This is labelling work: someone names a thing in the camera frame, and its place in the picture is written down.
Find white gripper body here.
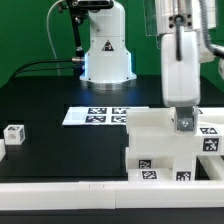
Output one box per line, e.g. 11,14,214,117
161,32,200,107

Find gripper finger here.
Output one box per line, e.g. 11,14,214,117
174,106,198,132

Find white chair back frame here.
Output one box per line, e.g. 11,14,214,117
126,107,224,157

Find white chair seat block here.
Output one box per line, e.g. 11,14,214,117
125,146,198,182

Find white right fence bar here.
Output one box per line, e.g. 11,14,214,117
199,156,224,181

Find white fence bar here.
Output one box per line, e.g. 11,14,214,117
0,181,224,211
199,156,224,181

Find flat white tagged plate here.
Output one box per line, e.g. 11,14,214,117
62,106,149,126

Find white front fence bar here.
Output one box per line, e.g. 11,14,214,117
0,181,224,211

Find small white cube block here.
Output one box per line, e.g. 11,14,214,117
3,125,25,145

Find white fence piece left edge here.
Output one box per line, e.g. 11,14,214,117
0,139,6,162

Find black cables at base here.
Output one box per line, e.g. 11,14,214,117
9,56,84,80

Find white cable behind robot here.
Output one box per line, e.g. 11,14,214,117
46,0,64,77

